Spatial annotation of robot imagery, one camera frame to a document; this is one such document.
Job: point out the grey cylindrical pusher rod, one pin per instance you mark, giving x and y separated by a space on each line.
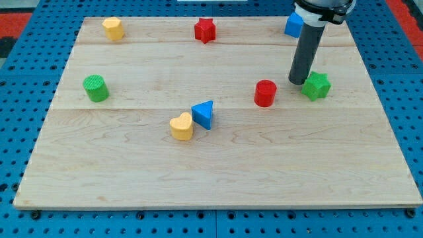
306 49

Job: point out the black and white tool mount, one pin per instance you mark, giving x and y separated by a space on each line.
318 13

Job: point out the red cylinder block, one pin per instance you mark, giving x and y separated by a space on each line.
265 92

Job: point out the blue cube block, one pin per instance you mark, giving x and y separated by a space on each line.
293 25

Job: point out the green star block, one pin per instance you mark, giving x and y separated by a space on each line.
316 86

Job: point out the red star block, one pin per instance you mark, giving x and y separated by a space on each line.
205 30

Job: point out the blue triangle block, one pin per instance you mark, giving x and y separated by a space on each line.
202 114

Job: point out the wooden board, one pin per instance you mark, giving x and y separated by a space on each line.
338 152

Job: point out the yellow heart block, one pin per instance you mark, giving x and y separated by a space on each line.
182 127

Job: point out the yellow hexagon block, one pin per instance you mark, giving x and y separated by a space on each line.
113 28

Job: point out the green cylinder block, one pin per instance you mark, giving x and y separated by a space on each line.
95 87

